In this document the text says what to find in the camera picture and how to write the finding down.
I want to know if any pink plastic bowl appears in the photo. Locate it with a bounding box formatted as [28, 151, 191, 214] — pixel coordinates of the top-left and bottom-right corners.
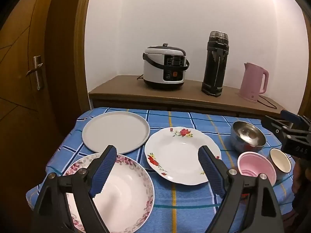
[237, 151, 277, 186]

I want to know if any brown wooden door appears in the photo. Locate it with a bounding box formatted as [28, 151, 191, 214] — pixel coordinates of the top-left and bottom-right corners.
[0, 0, 62, 233]

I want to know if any metal door handle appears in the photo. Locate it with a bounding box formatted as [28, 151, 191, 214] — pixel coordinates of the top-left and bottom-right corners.
[26, 56, 45, 91]

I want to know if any black kettle cable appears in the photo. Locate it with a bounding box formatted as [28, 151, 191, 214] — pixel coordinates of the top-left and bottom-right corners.
[258, 95, 277, 109]

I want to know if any white and black rice cooker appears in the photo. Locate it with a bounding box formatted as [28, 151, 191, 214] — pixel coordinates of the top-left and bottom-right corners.
[142, 43, 190, 91]

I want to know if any brown wooden cabinet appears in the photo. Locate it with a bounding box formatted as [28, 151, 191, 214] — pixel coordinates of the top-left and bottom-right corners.
[88, 75, 288, 120]

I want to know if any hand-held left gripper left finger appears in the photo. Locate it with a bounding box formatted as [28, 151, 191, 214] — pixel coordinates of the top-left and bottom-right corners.
[30, 145, 118, 233]

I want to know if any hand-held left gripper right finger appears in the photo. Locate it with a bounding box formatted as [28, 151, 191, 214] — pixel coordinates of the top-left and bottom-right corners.
[198, 146, 285, 233]

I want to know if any pink electric kettle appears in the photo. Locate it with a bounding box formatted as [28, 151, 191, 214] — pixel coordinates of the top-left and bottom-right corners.
[239, 62, 269, 103]

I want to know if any white bowl with pink floral rim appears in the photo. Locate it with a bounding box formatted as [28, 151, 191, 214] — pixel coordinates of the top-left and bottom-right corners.
[62, 153, 155, 233]

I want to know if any black thermos flask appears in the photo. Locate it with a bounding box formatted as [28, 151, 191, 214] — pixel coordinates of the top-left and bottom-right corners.
[201, 31, 229, 97]

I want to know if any person's right hand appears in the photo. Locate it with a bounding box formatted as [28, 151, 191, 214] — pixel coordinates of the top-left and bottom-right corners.
[292, 159, 311, 211]

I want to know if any white plate with red flowers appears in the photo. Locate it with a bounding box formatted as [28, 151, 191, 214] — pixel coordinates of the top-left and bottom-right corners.
[144, 127, 222, 185]

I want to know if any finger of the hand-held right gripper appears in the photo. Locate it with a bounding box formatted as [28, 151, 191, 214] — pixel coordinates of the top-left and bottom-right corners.
[261, 115, 295, 142]
[280, 110, 311, 130]

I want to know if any plain grey plate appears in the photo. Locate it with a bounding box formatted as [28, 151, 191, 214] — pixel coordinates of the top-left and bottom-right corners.
[82, 112, 150, 154]

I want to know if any blue plaid tablecloth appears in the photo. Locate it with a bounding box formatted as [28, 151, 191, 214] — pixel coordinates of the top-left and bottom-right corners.
[25, 107, 298, 233]

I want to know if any stainless steel bowl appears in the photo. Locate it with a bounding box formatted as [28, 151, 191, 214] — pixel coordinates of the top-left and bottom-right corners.
[230, 121, 267, 154]

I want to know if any brown wooden door frame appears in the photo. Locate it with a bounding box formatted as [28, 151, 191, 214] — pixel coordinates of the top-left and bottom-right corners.
[49, 0, 95, 136]

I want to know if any small white bowl with dark rim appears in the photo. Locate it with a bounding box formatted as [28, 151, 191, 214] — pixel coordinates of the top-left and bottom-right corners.
[269, 148, 292, 180]

